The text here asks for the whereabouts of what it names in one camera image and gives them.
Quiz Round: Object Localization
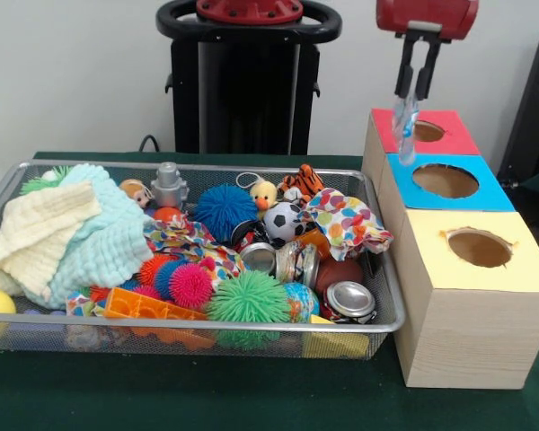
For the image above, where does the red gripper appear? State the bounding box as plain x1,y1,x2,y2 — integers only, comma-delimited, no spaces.
376,0,480,101

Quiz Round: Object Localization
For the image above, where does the clear plastic packet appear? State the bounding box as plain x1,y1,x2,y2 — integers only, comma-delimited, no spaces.
391,89,422,167

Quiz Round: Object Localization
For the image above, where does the mint green cloth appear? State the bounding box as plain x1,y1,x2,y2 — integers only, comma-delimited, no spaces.
24,163,156,311

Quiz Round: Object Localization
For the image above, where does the cream cloth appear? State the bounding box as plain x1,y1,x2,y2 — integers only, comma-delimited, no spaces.
0,180,103,302

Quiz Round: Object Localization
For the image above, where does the shallow mesh bin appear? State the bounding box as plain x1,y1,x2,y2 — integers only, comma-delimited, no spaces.
0,159,405,360

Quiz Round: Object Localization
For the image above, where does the wooden box with three holes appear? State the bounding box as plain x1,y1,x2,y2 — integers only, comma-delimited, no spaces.
361,109,539,390

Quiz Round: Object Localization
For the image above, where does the black panel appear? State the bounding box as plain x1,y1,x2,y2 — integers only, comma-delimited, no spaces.
497,29,539,180

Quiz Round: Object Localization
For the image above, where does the orange tiger plush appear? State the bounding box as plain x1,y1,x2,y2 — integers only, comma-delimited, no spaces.
278,163,325,204

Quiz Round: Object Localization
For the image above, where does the colourful patterned cloth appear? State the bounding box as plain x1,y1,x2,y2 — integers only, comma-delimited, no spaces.
298,188,394,261

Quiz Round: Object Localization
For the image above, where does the yellow duck plush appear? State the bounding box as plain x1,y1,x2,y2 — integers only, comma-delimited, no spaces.
250,177,279,211

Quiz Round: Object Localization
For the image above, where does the small soccer ball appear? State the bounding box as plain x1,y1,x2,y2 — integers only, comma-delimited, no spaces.
263,201,308,248

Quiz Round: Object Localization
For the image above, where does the blue spiky ball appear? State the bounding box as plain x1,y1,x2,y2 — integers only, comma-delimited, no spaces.
192,182,258,233

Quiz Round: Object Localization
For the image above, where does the crushed can with silver end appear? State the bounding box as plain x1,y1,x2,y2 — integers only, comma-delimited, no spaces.
321,281,378,325

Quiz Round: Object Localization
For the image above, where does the green fuzzy ball with eyes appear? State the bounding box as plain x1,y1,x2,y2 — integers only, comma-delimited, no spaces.
205,270,292,324

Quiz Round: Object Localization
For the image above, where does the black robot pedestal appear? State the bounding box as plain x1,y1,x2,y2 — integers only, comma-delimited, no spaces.
155,0,343,156

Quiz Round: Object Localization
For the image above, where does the black cable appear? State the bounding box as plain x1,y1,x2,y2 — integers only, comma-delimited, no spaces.
137,133,163,154

